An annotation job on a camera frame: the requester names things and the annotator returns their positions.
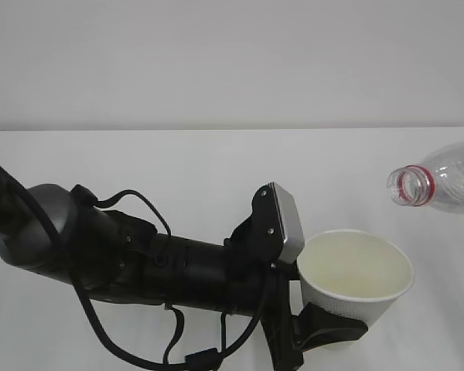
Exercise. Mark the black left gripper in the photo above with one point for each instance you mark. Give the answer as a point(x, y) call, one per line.
point(255, 246)

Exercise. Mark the white paper cup green logo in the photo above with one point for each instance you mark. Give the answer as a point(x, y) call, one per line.
point(353, 274)

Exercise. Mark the clear plastic water bottle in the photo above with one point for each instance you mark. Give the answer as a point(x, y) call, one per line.
point(437, 181)

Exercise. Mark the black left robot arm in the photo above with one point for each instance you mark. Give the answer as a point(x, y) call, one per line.
point(106, 255)

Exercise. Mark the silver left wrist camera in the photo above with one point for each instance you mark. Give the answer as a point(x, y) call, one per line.
point(291, 227)

